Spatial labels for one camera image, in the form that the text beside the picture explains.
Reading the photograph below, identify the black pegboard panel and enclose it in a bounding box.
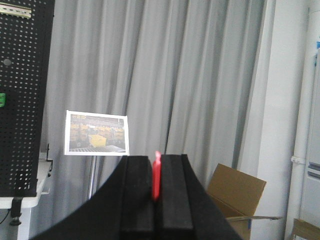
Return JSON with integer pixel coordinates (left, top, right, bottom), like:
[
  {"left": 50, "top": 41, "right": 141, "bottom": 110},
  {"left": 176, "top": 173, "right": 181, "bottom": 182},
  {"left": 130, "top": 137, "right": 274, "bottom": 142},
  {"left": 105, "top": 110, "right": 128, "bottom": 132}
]
[{"left": 0, "top": 0, "right": 55, "bottom": 197}]

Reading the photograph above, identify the sign stand with picture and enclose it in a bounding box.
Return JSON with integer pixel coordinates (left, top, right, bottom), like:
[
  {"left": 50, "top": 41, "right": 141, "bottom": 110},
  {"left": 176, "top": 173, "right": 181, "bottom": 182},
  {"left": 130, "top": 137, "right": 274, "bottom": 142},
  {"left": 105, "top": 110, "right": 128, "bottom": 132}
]
[{"left": 63, "top": 110, "right": 130, "bottom": 199}]

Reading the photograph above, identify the red long-handled spoon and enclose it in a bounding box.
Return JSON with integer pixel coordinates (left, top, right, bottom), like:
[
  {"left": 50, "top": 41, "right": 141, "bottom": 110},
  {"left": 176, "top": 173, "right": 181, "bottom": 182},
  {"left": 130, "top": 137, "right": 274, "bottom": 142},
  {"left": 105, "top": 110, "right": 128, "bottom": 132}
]
[{"left": 152, "top": 151, "right": 162, "bottom": 202}]

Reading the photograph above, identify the grey curtain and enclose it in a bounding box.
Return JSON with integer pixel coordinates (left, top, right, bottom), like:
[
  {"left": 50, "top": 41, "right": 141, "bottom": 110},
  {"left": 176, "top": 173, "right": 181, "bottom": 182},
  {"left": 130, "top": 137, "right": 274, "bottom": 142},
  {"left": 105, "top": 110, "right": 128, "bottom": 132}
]
[{"left": 41, "top": 0, "right": 265, "bottom": 222}]

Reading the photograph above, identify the small cardboard box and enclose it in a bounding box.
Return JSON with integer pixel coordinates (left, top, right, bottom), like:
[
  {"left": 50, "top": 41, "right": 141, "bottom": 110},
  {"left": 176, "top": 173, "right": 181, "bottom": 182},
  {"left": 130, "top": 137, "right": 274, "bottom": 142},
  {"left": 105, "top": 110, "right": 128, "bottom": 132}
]
[{"left": 291, "top": 218, "right": 320, "bottom": 240}]

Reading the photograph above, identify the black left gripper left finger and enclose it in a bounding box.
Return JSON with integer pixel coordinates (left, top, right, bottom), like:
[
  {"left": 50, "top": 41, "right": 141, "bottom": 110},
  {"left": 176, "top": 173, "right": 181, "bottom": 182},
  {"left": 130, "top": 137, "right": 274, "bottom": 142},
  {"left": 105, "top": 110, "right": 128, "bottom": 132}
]
[{"left": 33, "top": 155, "right": 154, "bottom": 240}]

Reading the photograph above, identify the white standing desk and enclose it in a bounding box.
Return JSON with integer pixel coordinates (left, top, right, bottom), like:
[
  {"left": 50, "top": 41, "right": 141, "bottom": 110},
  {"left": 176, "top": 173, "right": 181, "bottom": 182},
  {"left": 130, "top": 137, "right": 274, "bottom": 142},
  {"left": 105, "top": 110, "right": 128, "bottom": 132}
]
[{"left": 0, "top": 152, "right": 53, "bottom": 240}]

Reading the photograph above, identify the open cardboard box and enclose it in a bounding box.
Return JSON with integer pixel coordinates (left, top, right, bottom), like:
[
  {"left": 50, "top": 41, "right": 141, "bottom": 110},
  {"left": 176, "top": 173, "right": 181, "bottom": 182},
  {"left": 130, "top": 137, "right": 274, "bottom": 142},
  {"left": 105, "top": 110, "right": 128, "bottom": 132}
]
[{"left": 207, "top": 163, "right": 281, "bottom": 240}]

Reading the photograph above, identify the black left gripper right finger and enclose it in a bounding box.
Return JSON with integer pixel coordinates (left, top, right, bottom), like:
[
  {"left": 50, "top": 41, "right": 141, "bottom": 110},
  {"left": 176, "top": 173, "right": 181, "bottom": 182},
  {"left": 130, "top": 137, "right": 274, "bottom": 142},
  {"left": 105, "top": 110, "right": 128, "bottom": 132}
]
[{"left": 159, "top": 154, "right": 241, "bottom": 240}]

